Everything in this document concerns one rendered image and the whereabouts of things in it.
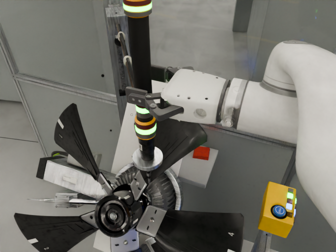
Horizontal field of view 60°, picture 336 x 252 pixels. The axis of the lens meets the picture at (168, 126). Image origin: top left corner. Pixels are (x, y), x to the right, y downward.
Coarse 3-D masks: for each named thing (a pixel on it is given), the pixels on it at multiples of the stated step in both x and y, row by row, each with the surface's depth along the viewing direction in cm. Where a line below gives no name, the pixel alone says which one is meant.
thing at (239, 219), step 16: (160, 224) 83; (176, 224) 83; (192, 224) 83; (208, 224) 82; (224, 224) 82; (240, 224) 81; (160, 240) 80; (176, 240) 80; (192, 240) 79; (208, 240) 79; (224, 240) 79; (240, 240) 79
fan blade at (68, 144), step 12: (72, 108) 86; (60, 120) 92; (72, 120) 87; (60, 132) 95; (72, 132) 89; (60, 144) 99; (72, 144) 92; (84, 144) 86; (72, 156) 98; (84, 156) 89; (96, 168) 86; (96, 180) 93
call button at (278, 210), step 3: (276, 207) 100; (279, 207) 100; (282, 207) 100; (273, 210) 99; (276, 210) 99; (279, 210) 99; (282, 210) 99; (276, 213) 98; (279, 213) 98; (282, 213) 98; (279, 216) 98
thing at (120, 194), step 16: (112, 192) 93; (128, 192) 86; (144, 192) 90; (96, 208) 83; (112, 208) 82; (128, 208) 80; (144, 208) 90; (96, 224) 83; (112, 224) 82; (128, 224) 80
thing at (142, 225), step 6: (150, 210) 87; (162, 210) 87; (144, 216) 86; (150, 216) 86; (156, 216) 86; (162, 216) 86; (138, 222) 84; (144, 222) 84; (150, 222) 84; (156, 222) 84; (138, 228) 83; (144, 228) 83; (150, 228) 83; (156, 228) 83; (150, 234) 82
